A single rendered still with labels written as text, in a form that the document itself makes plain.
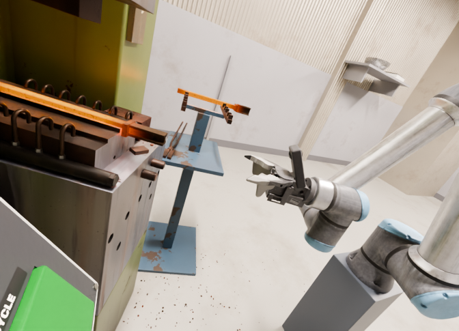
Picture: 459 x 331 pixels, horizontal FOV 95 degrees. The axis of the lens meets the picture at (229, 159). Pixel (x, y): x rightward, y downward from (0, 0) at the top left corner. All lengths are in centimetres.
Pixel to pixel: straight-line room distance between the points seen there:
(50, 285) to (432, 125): 88
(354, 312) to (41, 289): 113
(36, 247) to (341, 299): 115
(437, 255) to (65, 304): 91
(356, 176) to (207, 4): 267
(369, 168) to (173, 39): 260
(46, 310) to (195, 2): 298
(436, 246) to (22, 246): 94
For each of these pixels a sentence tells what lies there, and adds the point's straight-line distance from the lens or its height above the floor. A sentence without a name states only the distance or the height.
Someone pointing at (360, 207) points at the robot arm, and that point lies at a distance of 69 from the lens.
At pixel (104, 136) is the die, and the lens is 57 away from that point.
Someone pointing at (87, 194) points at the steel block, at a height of 89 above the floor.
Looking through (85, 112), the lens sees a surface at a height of 101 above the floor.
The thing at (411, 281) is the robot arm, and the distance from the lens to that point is 100.
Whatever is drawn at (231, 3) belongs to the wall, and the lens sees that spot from 318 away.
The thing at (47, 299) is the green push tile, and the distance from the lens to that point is 23.
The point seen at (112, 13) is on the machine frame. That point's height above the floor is 124.
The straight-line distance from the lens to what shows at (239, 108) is 125.
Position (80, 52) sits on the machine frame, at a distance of 91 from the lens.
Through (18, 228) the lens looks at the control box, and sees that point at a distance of 24.
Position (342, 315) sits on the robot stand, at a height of 42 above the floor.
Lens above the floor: 122
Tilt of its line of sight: 23 degrees down
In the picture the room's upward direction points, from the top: 20 degrees clockwise
